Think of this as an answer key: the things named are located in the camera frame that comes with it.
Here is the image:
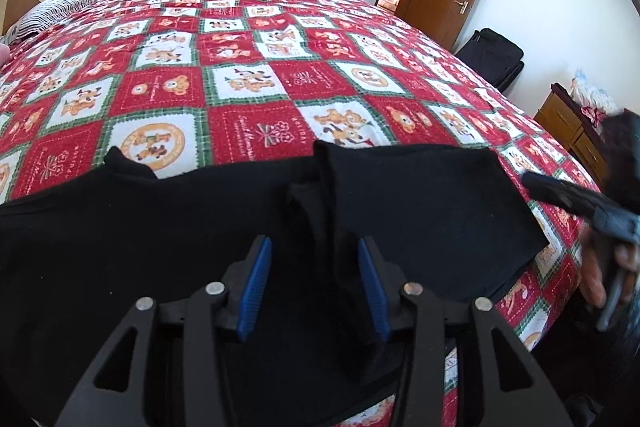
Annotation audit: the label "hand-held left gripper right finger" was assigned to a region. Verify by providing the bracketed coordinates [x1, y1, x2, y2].
[357, 235, 574, 427]

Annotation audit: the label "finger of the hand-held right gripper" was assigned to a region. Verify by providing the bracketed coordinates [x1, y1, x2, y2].
[522, 172, 603, 214]

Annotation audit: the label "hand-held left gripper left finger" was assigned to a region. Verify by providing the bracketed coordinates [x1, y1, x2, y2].
[52, 234, 274, 427]

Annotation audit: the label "black pants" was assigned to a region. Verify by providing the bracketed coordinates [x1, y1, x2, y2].
[0, 141, 549, 427]

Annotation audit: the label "person's right hand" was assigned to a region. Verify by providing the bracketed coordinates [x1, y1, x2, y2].
[580, 229, 640, 309]

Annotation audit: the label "wooden cabinet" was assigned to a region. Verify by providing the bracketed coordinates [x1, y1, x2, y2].
[534, 84, 610, 184]

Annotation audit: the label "pale patterned cloth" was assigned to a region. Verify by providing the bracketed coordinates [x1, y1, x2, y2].
[570, 68, 622, 124]

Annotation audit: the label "black suitcase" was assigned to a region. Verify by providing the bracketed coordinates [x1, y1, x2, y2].
[455, 28, 525, 96]

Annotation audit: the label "red checkered printed quilt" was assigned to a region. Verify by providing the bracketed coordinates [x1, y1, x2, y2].
[0, 0, 608, 427]

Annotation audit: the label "striped pillow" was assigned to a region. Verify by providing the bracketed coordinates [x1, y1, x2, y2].
[4, 0, 110, 44]

